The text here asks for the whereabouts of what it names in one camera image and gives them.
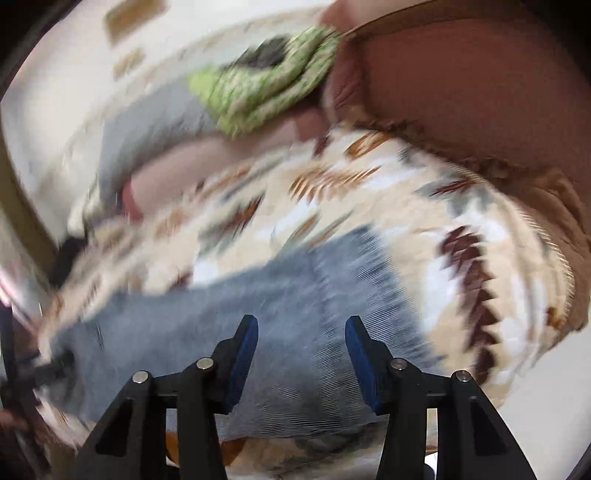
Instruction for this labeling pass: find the grey ribbed sock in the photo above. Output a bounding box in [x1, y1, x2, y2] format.
[39, 226, 437, 444]

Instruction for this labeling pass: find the green patterned cloth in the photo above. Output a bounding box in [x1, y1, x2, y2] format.
[187, 25, 345, 139]

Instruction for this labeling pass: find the grey cloth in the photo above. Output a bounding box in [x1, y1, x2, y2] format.
[97, 80, 222, 204]

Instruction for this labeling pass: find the brown cushion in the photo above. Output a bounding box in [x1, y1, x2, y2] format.
[318, 0, 591, 333]

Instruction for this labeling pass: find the cream patterned blanket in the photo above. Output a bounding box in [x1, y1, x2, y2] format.
[37, 124, 578, 476]

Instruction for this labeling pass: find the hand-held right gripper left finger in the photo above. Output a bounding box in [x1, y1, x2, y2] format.
[69, 315, 258, 480]

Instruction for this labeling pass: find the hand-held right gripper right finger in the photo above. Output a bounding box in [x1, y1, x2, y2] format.
[345, 316, 539, 480]

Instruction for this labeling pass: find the pink cloth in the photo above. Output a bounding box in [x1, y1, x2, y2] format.
[122, 111, 333, 217]

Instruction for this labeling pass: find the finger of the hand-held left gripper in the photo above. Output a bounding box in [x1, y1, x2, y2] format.
[30, 350, 75, 384]

